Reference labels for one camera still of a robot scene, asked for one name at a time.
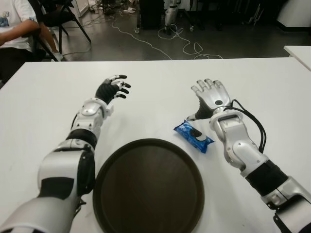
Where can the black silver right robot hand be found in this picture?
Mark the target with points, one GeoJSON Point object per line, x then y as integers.
{"type": "Point", "coordinates": [215, 97]}

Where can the dark brown round tray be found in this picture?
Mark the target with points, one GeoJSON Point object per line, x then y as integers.
{"type": "Point", "coordinates": [148, 189]}

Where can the silver robot leg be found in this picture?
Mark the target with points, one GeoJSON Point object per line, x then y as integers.
{"type": "Point", "coordinates": [170, 14]}

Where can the blue Oreo packet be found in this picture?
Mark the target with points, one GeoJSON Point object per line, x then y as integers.
{"type": "Point", "coordinates": [192, 136]}

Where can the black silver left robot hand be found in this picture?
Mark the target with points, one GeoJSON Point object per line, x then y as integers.
{"type": "Point", "coordinates": [105, 91]}

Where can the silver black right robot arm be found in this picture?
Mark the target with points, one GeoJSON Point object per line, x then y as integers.
{"type": "Point", "coordinates": [233, 136]}

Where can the black folding chair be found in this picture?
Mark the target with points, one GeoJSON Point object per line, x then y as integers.
{"type": "Point", "coordinates": [58, 17]}

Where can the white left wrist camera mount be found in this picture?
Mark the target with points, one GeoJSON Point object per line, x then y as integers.
{"type": "Point", "coordinates": [109, 111]}

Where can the white curved pedestal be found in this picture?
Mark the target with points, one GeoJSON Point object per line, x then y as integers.
{"type": "Point", "coordinates": [296, 12]}

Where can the white side table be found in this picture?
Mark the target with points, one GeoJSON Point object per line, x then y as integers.
{"type": "Point", "coordinates": [301, 52]}

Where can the folded metal stand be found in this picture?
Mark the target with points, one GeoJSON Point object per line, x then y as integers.
{"type": "Point", "coordinates": [256, 14]}

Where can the black stand with caster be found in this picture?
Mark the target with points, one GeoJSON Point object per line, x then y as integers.
{"type": "Point", "coordinates": [192, 28]}

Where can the white cabinet panel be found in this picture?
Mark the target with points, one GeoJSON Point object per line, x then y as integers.
{"type": "Point", "coordinates": [82, 7]}

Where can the seated person in white shirt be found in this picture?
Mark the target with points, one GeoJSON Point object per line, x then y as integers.
{"type": "Point", "coordinates": [12, 14]}

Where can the black cabinet on casters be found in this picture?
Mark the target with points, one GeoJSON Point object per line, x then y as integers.
{"type": "Point", "coordinates": [150, 12]}

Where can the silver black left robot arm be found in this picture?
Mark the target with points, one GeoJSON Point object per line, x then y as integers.
{"type": "Point", "coordinates": [87, 116]}

